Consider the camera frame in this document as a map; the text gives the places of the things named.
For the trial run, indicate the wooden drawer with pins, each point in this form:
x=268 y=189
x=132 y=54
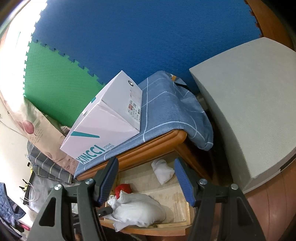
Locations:
x=161 y=192

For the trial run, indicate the blue quilted cloth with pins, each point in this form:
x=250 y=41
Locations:
x=9 y=206

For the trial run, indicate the blue checked cloth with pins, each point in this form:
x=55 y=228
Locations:
x=166 y=109

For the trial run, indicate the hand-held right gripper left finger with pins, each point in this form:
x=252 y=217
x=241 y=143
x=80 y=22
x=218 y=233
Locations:
x=108 y=183

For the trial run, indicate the large white underwear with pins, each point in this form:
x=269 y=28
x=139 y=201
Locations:
x=138 y=208

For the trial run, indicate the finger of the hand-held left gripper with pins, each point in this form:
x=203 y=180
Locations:
x=105 y=210

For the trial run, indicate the brown wooden panel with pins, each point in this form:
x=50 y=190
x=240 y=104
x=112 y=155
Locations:
x=270 y=23

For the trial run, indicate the green foam mat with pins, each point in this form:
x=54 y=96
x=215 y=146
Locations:
x=57 y=81

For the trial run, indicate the wooden nightstand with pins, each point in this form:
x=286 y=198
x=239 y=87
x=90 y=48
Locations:
x=150 y=148

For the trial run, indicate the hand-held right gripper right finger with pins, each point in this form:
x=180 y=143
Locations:
x=185 y=183

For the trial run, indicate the red underwear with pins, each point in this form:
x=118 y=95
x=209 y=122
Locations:
x=123 y=189

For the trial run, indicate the small white underwear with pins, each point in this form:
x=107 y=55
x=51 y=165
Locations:
x=163 y=172

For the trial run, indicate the blue foam mat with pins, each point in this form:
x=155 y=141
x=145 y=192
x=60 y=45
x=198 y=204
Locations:
x=138 y=34

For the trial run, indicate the white teal shoe box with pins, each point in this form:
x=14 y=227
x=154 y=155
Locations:
x=104 y=120

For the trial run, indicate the grey plaid bedding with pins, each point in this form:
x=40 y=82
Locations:
x=46 y=166

